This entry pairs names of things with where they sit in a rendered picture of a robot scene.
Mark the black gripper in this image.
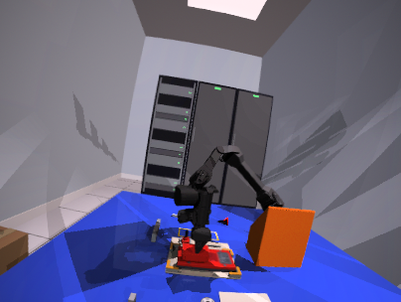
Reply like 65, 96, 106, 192
191, 205, 212, 253

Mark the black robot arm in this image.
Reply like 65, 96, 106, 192
174, 145, 285, 225

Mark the white flat rectangle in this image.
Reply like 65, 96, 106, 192
219, 291, 271, 302

